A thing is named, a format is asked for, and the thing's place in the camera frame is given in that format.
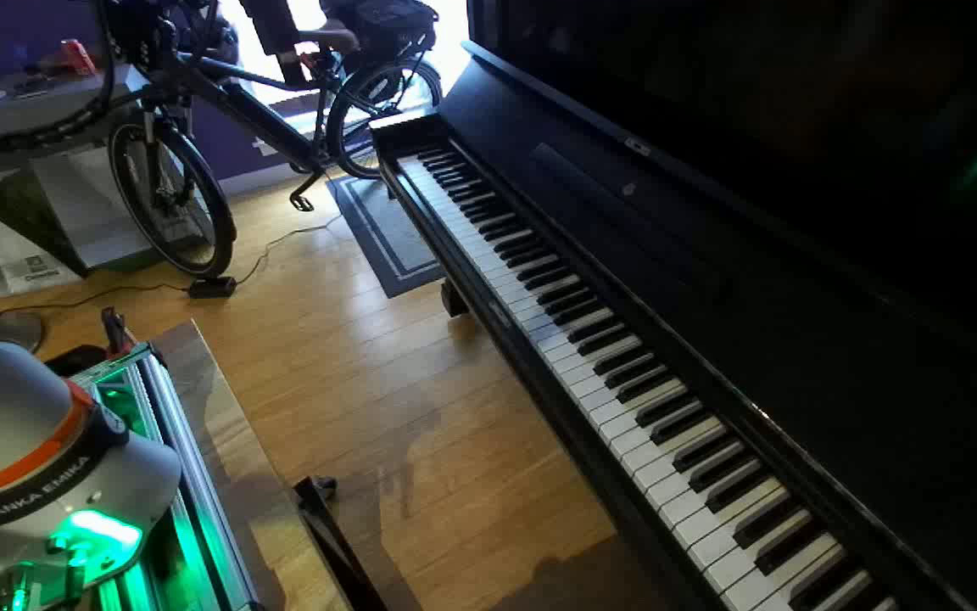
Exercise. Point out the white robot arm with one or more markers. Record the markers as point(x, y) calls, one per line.
point(79, 490)

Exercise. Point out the black upright piano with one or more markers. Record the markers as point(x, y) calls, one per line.
point(731, 253)

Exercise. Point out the grey door mat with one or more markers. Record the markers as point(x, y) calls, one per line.
point(385, 236)

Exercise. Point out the black bicycle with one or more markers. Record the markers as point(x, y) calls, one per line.
point(366, 60)

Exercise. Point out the grey table with papers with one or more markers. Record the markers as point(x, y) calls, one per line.
point(76, 176)

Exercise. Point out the black stand bracket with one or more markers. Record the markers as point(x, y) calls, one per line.
point(353, 582)

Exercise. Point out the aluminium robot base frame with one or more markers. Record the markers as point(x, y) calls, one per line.
point(189, 562)

